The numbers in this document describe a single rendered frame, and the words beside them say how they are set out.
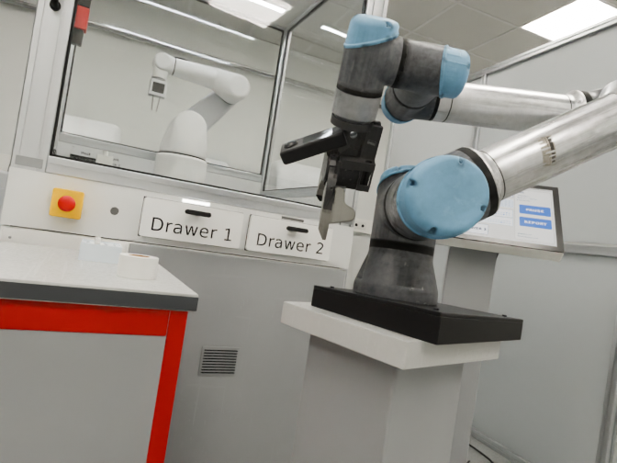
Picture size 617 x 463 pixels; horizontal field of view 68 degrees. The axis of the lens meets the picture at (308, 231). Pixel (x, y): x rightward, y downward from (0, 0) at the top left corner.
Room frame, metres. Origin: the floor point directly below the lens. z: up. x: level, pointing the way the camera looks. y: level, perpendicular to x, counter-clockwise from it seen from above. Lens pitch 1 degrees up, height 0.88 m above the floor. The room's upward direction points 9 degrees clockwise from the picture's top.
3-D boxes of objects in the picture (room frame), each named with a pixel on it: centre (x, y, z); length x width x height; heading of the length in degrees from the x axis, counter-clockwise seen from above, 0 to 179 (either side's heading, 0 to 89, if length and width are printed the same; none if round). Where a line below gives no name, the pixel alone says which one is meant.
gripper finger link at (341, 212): (0.79, -0.05, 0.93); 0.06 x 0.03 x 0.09; 96
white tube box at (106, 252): (1.06, 0.47, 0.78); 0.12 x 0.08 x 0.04; 25
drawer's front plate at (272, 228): (1.48, 0.05, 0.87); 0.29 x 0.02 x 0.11; 116
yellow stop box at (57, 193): (1.18, 0.62, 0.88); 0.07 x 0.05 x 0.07; 116
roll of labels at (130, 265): (0.86, 0.31, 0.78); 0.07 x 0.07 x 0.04
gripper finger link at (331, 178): (0.78, -0.02, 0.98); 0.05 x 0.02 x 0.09; 6
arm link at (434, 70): (0.73, -0.15, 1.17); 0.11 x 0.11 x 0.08; 4
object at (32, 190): (1.79, 0.51, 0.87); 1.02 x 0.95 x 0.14; 116
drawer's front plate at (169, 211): (1.34, 0.33, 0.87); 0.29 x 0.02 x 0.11; 116
